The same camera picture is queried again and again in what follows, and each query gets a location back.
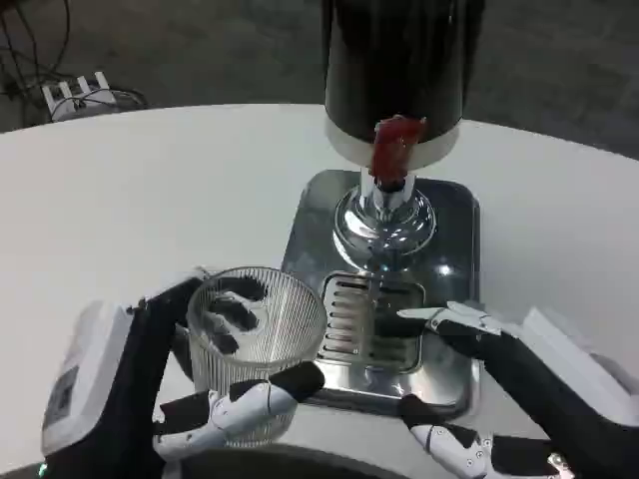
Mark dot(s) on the red dispenser tap lever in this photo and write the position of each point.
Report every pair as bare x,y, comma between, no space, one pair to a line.
392,147

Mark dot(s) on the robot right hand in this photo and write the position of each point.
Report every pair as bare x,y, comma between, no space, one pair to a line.
559,399

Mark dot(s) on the dark grey robot torso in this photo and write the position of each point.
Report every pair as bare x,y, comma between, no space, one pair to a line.
279,464

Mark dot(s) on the black drink dispenser chrome stand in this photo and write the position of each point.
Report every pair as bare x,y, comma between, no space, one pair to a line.
399,60

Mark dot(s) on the white router with antennas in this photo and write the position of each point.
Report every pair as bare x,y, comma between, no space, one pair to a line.
75,102

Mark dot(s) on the steel drip tray with grid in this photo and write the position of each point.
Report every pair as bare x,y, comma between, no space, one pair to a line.
449,239

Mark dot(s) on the clear ribbed glass cup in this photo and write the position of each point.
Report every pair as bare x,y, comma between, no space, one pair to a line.
294,319

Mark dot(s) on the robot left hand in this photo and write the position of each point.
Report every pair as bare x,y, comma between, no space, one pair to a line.
120,379

